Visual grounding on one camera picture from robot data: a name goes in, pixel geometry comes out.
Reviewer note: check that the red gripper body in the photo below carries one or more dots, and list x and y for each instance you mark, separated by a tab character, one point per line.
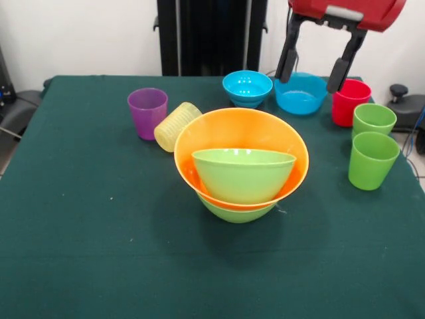
378	13

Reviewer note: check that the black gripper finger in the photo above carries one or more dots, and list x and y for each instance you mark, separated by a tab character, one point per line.
288	56
343	63

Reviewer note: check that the red plastic cup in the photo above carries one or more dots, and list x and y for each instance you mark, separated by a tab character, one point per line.
347	106

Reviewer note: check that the large orange plastic bowl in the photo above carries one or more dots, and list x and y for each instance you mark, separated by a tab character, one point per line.
239	129

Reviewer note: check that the green plastic bowl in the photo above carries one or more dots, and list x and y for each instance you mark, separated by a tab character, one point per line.
242	179
239	216

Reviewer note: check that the yellow plastic cup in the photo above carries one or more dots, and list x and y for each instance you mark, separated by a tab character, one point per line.
172	128

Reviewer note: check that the translucent blue plastic bowl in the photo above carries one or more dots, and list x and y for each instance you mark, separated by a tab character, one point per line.
300	98

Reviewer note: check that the ribbed cyan plastic bowl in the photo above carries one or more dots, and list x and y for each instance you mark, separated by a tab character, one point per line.
247	89

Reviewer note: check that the green plastic cup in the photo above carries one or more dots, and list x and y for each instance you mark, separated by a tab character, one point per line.
372	163
373	119

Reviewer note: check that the black stand base with knob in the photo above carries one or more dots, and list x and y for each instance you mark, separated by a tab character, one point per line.
411	106

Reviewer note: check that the purple plastic cup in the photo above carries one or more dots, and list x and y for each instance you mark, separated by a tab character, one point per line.
146	113

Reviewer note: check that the dark green table cloth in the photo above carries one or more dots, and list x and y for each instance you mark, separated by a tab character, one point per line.
99	259

